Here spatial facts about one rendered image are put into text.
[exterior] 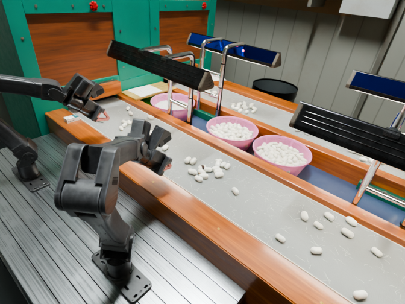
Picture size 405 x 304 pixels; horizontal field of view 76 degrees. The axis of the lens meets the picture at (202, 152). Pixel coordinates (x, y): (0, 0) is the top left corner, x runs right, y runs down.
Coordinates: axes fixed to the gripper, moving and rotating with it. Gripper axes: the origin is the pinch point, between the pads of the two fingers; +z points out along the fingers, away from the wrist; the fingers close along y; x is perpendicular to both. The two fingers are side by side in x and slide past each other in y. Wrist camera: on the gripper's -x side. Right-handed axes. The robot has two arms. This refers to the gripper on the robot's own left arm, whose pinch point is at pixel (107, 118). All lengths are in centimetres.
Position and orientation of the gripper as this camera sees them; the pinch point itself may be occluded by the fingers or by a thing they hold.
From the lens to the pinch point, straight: 121.4
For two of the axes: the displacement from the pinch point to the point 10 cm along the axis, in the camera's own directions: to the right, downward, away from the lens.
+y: -7.5, -4.1, 5.2
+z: 4.5, 2.6, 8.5
